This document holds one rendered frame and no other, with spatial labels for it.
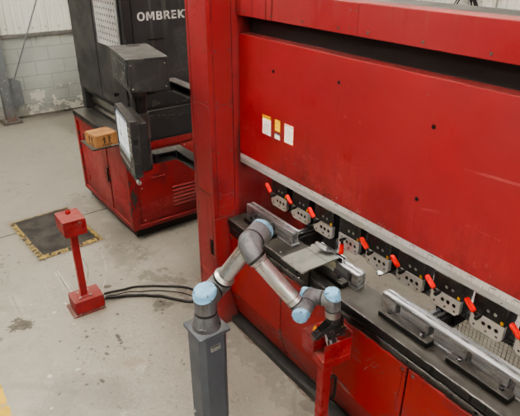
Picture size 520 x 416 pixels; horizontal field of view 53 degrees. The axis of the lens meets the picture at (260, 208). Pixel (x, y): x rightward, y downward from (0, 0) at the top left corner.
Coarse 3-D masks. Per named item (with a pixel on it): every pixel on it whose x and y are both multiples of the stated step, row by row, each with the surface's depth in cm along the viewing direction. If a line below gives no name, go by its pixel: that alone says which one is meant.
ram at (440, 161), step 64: (256, 64) 298; (320, 64) 254; (384, 64) 224; (256, 128) 316; (320, 128) 266; (384, 128) 231; (448, 128) 203; (512, 128) 182; (320, 192) 280; (384, 192) 241; (448, 192) 211; (512, 192) 188; (448, 256) 220; (512, 256) 195
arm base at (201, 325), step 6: (216, 312) 264; (198, 318) 261; (204, 318) 259; (210, 318) 261; (216, 318) 264; (192, 324) 265; (198, 324) 261; (204, 324) 261; (210, 324) 261; (216, 324) 263; (198, 330) 262; (204, 330) 261; (210, 330) 262; (216, 330) 264
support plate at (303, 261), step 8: (304, 248) 293; (312, 248) 293; (320, 248) 293; (288, 256) 286; (296, 256) 286; (304, 256) 286; (312, 256) 286; (320, 256) 286; (328, 256) 286; (336, 256) 286; (288, 264) 280; (296, 264) 278; (304, 264) 278; (312, 264) 278; (320, 264) 278; (304, 272) 273
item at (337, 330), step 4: (328, 320) 248; (336, 320) 247; (340, 320) 251; (336, 324) 252; (340, 324) 253; (332, 328) 251; (336, 328) 252; (340, 328) 252; (344, 328) 252; (328, 332) 253; (332, 332) 250; (336, 332) 251; (340, 332) 254; (328, 336) 254; (332, 336) 251; (336, 336) 254
